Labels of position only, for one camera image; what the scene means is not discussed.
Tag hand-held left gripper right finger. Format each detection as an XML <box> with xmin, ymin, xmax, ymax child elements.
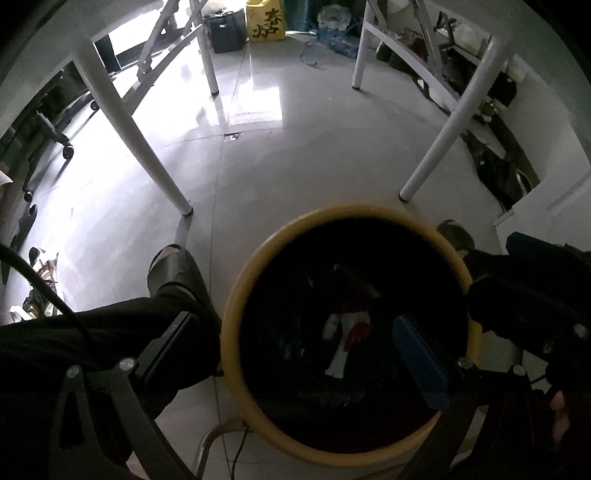
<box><xmin>392</xmin><ymin>315</ymin><xmax>555</xmax><ymax>480</ymax></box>

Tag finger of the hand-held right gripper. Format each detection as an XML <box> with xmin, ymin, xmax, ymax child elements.
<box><xmin>505</xmin><ymin>233</ymin><xmax>571</xmax><ymax>259</ymax></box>
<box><xmin>468</xmin><ymin>276</ymin><xmax>585</xmax><ymax>352</ymax></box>

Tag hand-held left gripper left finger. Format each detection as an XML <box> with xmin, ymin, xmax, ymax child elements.
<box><xmin>48</xmin><ymin>311</ymin><xmax>201</xmax><ymax>480</ymax></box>

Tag red snack packet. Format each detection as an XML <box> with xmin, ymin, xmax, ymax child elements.
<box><xmin>322</xmin><ymin>311</ymin><xmax>373</xmax><ymax>378</ymax></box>

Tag yellow rimmed trash bin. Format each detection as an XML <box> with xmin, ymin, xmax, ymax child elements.
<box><xmin>221</xmin><ymin>203</ymin><xmax>483</xmax><ymax>466</ymax></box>

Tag person's right hand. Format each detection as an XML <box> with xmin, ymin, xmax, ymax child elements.
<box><xmin>547</xmin><ymin>390</ymin><xmax>585</xmax><ymax>446</ymax></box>

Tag person's right leg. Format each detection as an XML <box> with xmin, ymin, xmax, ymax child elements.
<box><xmin>464</xmin><ymin>249</ymin><xmax>573</xmax><ymax>319</ymax></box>

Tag person's leg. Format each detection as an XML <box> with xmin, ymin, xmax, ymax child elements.
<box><xmin>464</xmin><ymin>249</ymin><xmax>573</xmax><ymax>319</ymax></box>
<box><xmin>0</xmin><ymin>295</ymin><xmax>222</xmax><ymax>480</ymax></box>

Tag white cabinet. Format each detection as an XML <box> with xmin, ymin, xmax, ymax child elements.
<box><xmin>494</xmin><ymin>166</ymin><xmax>591</xmax><ymax>259</ymax></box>

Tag person's right shoe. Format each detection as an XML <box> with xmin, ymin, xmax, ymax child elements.
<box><xmin>436</xmin><ymin>219</ymin><xmax>476</xmax><ymax>254</ymax></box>

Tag person's shoe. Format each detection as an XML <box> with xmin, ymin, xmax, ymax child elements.
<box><xmin>436</xmin><ymin>219</ymin><xmax>476</xmax><ymax>254</ymax></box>
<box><xmin>148</xmin><ymin>244</ymin><xmax>208</xmax><ymax>305</ymax></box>

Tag pile of dark bags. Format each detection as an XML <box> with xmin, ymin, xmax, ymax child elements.
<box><xmin>462</xmin><ymin>129</ymin><xmax>541</xmax><ymax>213</ymax></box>

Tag person's left shoe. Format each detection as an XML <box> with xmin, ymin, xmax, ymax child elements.
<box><xmin>148</xmin><ymin>244</ymin><xmax>208</xmax><ymax>305</ymax></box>

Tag person's left leg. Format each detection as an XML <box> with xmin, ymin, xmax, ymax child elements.
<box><xmin>0</xmin><ymin>295</ymin><xmax>222</xmax><ymax>480</ymax></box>

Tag white table leg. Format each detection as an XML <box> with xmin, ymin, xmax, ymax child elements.
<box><xmin>196</xmin><ymin>0</ymin><xmax>220</xmax><ymax>95</ymax></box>
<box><xmin>74</xmin><ymin>37</ymin><xmax>192</xmax><ymax>217</ymax></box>
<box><xmin>399</xmin><ymin>39</ymin><xmax>515</xmax><ymax>201</ymax></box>
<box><xmin>351</xmin><ymin>0</ymin><xmax>375</xmax><ymax>89</ymax></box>

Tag white and black sneakers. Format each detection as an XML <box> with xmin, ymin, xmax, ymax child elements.
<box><xmin>9</xmin><ymin>247</ymin><xmax>61</xmax><ymax>321</ymax></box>

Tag grey gaming chair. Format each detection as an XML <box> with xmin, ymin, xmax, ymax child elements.
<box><xmin>21</xmin><ymin>69</ymin><xmax>100</xmax><ymax>199</ymax></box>

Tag black storage box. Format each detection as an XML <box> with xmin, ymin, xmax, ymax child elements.
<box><xmin>204</xmin><ymin>9</ymin><xmax>247</xmax><ymax>54</ymax></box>

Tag yellow printed bag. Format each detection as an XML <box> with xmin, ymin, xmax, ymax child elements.
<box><xmin>246</xmin><ymin>0</ymin><xmax>288</xmax><ymax>44</ymax></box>

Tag cream hose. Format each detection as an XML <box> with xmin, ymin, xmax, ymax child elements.
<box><xmin>198</xmin><ymin>418</ymin><xmax>245</xmax><ymax>480</ymax></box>

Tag black cable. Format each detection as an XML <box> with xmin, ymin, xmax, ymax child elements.
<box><xmin>0</xmin><ymin>242</ymin><xmax>93</xmax><ymax>342</ymax></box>

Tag grey metal frame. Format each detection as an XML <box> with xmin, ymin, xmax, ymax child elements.
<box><xmin>124</xmin><ymin>0</ymin><xmax>208</xmax><ymax>116</ymax></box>

